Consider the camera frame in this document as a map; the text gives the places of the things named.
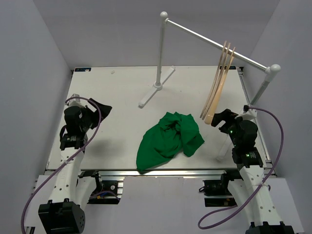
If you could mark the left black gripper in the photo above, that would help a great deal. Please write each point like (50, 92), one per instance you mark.
(105, 109)

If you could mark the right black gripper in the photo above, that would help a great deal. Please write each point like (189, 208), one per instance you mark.
(226, 115)

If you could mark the green t shirt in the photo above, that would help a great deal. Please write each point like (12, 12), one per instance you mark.
(174, 133)

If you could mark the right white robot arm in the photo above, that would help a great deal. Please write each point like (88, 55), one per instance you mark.
(248, 184)

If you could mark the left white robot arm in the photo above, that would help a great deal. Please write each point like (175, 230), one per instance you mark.
(64, 211)

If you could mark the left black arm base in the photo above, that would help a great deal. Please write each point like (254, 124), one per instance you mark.
(105, 191)

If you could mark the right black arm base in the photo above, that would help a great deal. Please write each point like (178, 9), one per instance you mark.
(216, 191)

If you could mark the blue label sticker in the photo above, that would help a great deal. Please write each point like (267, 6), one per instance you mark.
(82, 70)

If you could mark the white clothes rack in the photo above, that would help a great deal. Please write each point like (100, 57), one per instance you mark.
(161, 78)

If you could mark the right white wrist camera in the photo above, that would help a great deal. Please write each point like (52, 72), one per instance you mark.
(247, 113)

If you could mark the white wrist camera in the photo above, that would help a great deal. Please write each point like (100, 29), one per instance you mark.
(75, 101)
(247, 113)

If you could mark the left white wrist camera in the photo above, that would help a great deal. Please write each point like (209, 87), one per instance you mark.
(75, 101)

